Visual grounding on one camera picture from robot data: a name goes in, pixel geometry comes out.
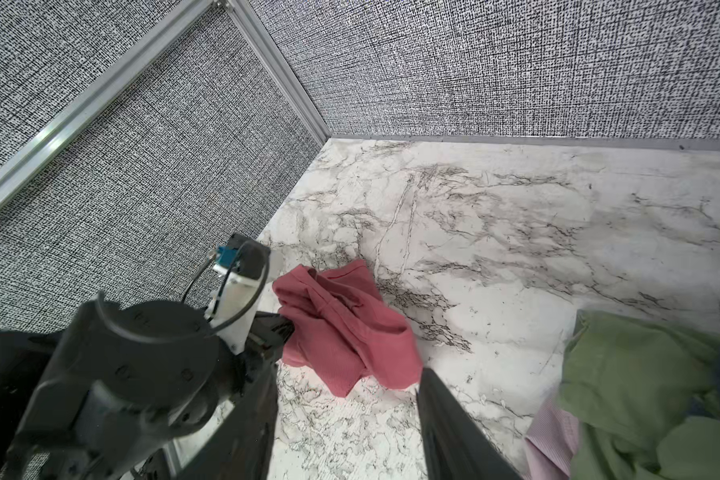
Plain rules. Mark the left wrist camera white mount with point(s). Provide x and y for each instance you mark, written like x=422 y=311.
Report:
x=244 y=267

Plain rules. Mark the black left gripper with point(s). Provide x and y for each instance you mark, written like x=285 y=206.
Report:
x=116 y=382

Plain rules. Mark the green cloth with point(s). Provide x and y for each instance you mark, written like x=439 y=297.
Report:
x=630 y=384

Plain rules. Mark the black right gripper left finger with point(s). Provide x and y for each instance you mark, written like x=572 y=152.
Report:
x=233 y=425

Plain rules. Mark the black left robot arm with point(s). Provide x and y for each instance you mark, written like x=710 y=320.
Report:
x=23 y=359

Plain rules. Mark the dark pink cloth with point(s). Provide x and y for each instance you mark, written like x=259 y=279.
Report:
x=344 y=331

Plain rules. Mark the light pink cloth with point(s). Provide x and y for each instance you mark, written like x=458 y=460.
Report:
x=551 y=442

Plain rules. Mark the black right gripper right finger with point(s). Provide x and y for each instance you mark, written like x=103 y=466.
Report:
x=454 y=446

